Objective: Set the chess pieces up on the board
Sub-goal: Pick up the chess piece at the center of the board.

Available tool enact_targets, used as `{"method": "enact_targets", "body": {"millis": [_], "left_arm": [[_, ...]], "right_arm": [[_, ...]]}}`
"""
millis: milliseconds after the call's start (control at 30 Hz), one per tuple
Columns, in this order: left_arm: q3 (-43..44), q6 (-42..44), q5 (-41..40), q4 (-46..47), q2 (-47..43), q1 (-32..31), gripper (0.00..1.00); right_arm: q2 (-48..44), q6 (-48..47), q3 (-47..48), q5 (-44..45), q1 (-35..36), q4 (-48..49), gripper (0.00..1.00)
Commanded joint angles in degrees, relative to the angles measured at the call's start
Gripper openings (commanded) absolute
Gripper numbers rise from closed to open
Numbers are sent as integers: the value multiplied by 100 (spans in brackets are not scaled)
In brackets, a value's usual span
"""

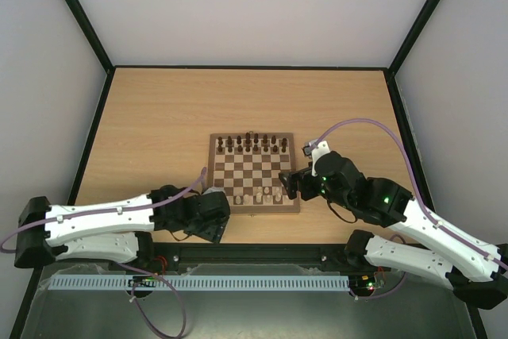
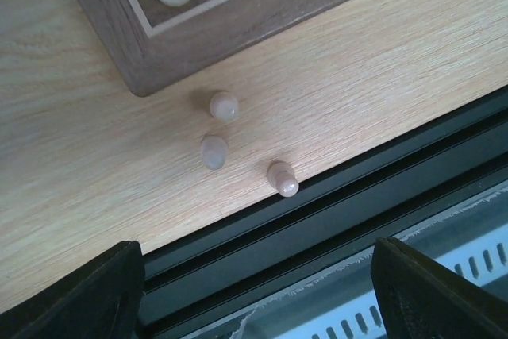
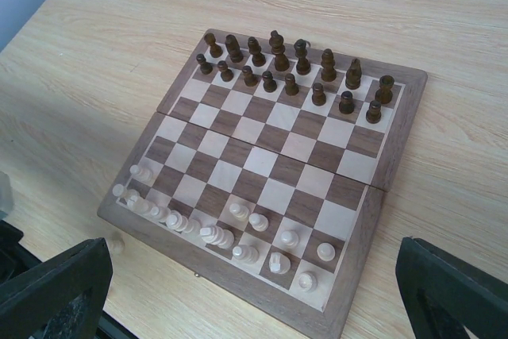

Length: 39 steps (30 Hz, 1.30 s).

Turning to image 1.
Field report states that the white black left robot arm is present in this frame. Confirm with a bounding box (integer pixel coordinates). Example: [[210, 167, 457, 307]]
[[14, 185, 230, 268]]

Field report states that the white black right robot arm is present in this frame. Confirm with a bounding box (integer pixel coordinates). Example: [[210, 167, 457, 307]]
[[279, 151, 507, 310]]

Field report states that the wooden chess board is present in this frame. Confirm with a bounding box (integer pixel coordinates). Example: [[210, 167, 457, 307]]
[[207, 131, 300, 214]]

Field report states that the dark king piece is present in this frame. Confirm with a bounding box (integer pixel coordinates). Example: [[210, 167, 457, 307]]
[[244, 133, 252, 146]]

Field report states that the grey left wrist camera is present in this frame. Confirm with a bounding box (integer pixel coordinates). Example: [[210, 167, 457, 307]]
[[202, 187, 225, 195]]

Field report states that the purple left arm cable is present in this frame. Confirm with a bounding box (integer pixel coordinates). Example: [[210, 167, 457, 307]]
[[0, 167, 210, 339]]

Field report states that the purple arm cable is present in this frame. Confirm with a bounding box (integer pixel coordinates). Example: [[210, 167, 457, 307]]
[[315, 117, 508, 301], [0, 167, 210, 339]]

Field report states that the light blue cable duct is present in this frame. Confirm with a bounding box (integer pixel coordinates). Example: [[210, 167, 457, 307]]
[[48, 275, 349, 292]]

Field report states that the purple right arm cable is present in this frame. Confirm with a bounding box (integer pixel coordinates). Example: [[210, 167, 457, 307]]
[[315, 117, 508, 301]]

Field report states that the black frame post right rear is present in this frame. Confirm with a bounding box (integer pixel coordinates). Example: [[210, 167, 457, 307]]
[[388, 0, 441, 76]]

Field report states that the black frame post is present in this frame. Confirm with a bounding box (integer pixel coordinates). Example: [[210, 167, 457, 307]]
[[64, 0, 114, 74], [388, 0, 441, 76]]

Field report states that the black frame post left rear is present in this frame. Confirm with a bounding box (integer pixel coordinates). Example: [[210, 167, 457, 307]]
[[64, 0, 114, 74]]

